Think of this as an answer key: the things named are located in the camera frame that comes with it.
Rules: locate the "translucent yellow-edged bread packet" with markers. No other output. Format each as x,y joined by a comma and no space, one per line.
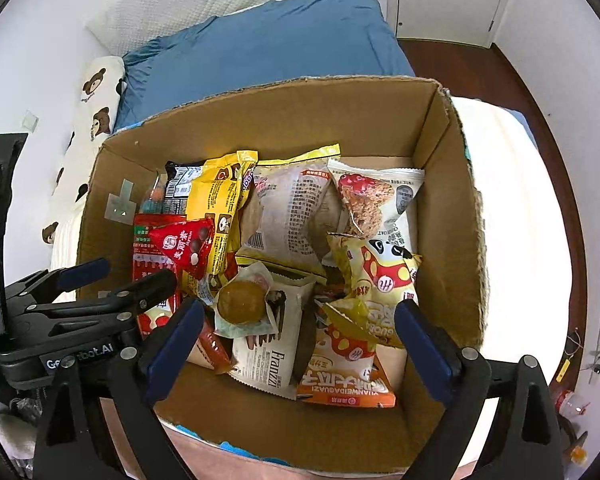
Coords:
285,210

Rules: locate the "black snack packet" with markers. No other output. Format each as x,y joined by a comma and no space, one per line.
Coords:
180,185

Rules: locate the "white wall switch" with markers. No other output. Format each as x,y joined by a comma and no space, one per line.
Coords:
30,121

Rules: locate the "orange seed packet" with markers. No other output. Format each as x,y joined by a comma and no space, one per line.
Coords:
345,390

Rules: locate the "orange snack packet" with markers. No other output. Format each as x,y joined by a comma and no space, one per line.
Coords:
212,347

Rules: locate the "blue pillow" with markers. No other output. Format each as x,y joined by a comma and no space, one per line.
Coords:
270,50

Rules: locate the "small red chocolate packet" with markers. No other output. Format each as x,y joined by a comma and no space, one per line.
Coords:
185,247

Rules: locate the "white oat snack packet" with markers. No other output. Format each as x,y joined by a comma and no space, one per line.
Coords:
370,200

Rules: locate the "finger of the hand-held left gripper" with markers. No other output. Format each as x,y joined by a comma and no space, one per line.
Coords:
85,274
150,285

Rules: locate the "small orange object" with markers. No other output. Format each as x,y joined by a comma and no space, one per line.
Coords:
578,456

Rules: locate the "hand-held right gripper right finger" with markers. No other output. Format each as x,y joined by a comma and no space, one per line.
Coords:
425,345

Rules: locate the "brown cardboard box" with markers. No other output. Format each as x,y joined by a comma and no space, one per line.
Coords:
290,120

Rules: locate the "cream wafer packet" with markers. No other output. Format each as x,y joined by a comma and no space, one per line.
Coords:
280,355

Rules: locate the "bear print pillow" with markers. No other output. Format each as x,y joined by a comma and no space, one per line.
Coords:
97,90

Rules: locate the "crumpled clear plastic bag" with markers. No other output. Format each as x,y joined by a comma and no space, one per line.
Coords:
15,430

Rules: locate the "red and white snack packet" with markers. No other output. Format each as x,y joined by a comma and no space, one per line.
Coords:
145,255

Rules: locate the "yellow red-spotted snack packet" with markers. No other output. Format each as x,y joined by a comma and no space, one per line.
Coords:
380,270

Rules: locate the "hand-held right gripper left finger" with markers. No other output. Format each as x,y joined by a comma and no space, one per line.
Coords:
172,345

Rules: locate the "small yellow object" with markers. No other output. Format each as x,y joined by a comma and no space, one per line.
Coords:
562,372

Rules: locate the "clear colourful candy packet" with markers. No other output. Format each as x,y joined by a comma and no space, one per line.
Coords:
152,195

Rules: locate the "round pastry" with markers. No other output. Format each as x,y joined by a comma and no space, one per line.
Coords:
240,302

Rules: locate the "yellow clear-edged snack packet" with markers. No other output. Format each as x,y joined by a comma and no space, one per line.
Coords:
345,317

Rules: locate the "yellow chocolate snack packet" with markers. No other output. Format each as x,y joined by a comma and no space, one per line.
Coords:
215,200

